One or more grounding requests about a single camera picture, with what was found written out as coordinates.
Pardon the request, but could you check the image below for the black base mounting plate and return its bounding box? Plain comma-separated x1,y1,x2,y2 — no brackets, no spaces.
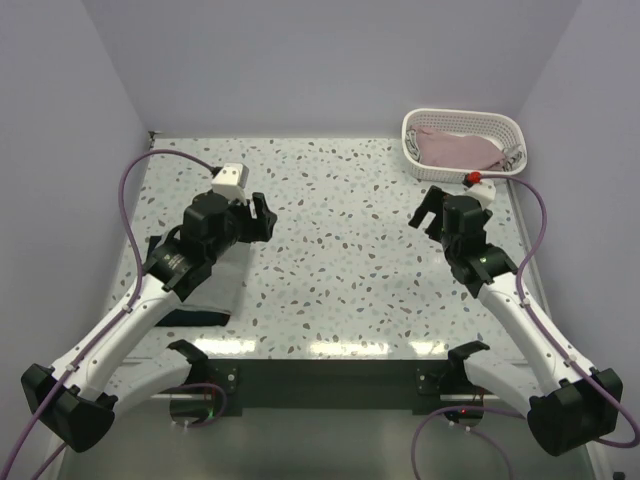
169,355,486,427

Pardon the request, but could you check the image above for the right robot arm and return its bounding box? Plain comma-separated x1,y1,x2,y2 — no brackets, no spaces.
409,184,623,456

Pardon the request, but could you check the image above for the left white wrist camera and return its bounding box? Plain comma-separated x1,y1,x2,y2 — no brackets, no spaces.
211,163,249,203

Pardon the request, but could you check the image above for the pink tank top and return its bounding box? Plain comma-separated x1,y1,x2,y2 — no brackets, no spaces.
414,127,506,171

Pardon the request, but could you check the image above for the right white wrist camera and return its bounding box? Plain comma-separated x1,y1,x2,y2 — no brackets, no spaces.
463,172,496,209

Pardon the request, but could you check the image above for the striped tank top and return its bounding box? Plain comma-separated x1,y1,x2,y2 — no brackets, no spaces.
405,127,524,171

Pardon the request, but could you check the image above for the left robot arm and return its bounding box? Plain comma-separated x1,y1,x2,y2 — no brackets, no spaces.
21,192,277,453

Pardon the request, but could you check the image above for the white plastic basket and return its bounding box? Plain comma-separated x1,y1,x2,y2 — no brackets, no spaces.
401,108,528,183

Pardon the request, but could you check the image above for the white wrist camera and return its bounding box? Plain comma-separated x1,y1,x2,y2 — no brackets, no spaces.
211,163,249,203
463,172,496,209

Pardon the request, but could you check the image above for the grey folded tank top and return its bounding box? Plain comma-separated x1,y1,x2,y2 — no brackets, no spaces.
178,243,251,315

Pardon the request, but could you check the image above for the navy folded tank top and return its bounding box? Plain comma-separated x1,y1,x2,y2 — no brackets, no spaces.
144,235,231,328

